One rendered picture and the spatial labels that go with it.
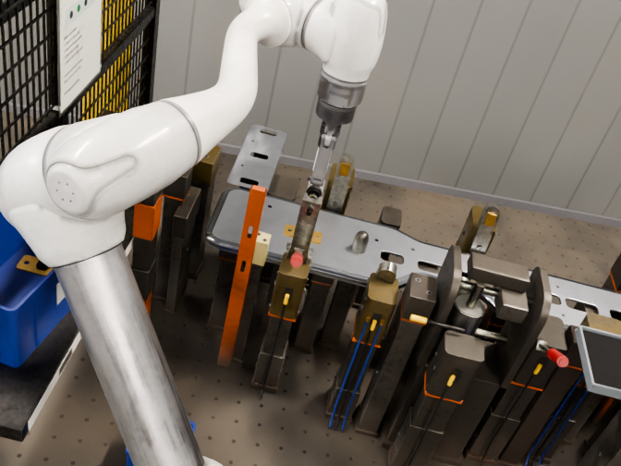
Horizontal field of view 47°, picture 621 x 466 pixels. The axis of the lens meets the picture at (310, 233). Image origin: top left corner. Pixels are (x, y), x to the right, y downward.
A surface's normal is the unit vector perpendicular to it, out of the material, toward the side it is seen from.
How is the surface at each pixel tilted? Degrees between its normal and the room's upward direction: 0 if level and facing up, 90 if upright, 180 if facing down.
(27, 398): 0
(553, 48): 90
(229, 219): 0
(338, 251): 0
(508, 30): 90
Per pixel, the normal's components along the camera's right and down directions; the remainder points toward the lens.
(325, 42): -0.63, 0.41
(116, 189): 0.62, 0.37
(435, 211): 0.20, -0.77
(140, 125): 0.38, -0.58
